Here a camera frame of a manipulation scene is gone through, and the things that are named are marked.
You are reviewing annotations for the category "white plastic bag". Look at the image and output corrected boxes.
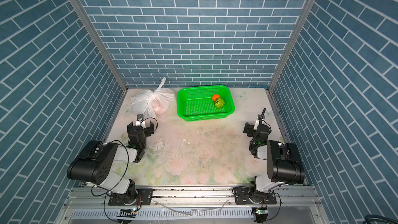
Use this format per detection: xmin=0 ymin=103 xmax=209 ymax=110
xmin=130 ymin=77 xmax=177 ymax=118

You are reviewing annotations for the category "green plastic basket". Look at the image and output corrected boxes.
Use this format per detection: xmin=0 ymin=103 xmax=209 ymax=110
xmin=177 ymin=85 xmax=235 ymax=121

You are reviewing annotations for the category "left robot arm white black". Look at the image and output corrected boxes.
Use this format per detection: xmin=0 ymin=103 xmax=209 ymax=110
xmin=67 ymin=115 xmax=158 ymax=205

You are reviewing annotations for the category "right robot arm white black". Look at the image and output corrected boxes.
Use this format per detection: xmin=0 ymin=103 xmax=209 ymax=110
xmin=243 ymin=120 xmax=305 ymax=197

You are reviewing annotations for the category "green toy fruit in basket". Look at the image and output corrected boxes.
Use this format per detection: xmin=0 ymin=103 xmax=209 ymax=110
xmin=214 ymin=97 xmax=226 ymax=109

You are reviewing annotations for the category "orange toy fruit in basket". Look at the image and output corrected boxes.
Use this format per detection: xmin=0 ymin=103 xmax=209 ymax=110
xmin=212 ymin=94 xmax=220 ymax=101

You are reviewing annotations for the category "right controller board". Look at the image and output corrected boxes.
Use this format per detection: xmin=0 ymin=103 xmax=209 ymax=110
xmin=252 ymin=207 xmax=268 ymax=224

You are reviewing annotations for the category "controller board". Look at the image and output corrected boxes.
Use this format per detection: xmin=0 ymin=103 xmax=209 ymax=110
xmin=116 ymin=208 xmax=137 ymax=224
xmin=252 ymin=207 xmax=268 ymax=224

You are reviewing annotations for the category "left controller board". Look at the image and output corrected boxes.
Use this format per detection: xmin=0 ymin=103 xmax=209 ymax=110
xmin=116 ymin=208 xmax=137 ymax=224

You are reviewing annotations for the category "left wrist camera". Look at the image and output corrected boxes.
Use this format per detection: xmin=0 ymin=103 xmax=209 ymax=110
xmin=136 ymin=114 xmax=144 ymax=125

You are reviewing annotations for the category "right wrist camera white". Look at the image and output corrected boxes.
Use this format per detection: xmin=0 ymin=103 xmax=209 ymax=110
xmin=254 ymin=115 xmax=261 ymax=131

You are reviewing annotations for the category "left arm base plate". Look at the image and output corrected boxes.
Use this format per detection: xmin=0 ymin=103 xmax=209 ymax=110
xmin=108 ymin=188 xmax=153 ymax=206

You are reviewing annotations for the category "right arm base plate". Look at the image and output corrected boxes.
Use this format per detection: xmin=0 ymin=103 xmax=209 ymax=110
xmin=232 ymin=186 xmax=277 ymax=205

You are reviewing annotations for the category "aluminium mounting rail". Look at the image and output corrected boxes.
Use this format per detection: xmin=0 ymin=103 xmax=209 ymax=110
xmin=63 ymin=185 xmax=321 ymax=209

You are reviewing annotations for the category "white vented cable duct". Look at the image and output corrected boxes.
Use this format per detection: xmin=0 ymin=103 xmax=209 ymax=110
xmin=71 ymin=207 xmax=253 ymax=220

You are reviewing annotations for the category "black cable bottom right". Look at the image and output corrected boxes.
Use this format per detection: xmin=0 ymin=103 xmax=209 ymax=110
xmin=363 ymin=214 xmax=398 ymax=224

